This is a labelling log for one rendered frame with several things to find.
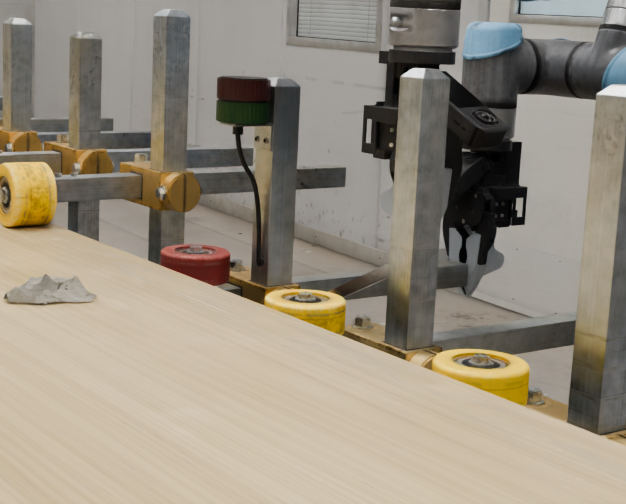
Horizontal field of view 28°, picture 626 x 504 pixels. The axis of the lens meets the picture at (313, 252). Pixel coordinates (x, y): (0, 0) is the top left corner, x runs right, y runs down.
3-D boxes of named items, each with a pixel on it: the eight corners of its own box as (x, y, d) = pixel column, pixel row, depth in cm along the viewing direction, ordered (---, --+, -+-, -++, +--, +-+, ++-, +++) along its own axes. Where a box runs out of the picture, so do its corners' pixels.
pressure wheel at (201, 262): (204, 331, 152) (207, 238, 150) (240, 347, 145) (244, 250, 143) (146, 339, 147) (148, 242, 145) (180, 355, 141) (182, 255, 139)
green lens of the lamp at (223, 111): (250, 118, 144) (251, 99, 144) (280, 123, 139) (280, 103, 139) (205, 118, 141) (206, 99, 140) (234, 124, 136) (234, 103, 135)
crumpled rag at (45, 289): (81, 286, 126) (81, 263, 125) (104, 301, 120) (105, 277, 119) (-7, 292, 121) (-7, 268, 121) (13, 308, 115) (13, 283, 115)
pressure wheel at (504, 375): (424, 467, 110) (433, 339, 107) (517, 474, 109) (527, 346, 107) (422, 501, 102) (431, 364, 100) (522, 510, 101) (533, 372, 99)
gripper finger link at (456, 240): (492, 291, 174) (497, 226, 172) (460, 295, 170) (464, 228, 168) (476, 287, 176) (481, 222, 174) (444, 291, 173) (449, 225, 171)
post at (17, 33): (22, 307, 212) (23, 18, 203) (30, 311, 209) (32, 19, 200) (2, 309, 210) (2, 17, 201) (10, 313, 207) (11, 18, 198)
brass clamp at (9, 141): (13, 154, 214) (13, 124, 213) (45, 163, 203) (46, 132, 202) (-22, 155, 210) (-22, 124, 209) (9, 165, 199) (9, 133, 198)
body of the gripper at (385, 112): (412, 156, 142) (418, 49, 140) (463, 166, 135) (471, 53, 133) (358, 158, 138) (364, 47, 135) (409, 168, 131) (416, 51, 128)
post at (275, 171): (266, 472, 153) (283, 76, 144) (283, 481, 150) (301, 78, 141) (242, 477, 151) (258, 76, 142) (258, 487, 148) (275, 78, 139)
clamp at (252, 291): (246, 305, 156) (247, 265, 155) (309, 330, 145) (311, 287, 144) (207, 310, 152) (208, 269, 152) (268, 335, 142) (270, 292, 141)
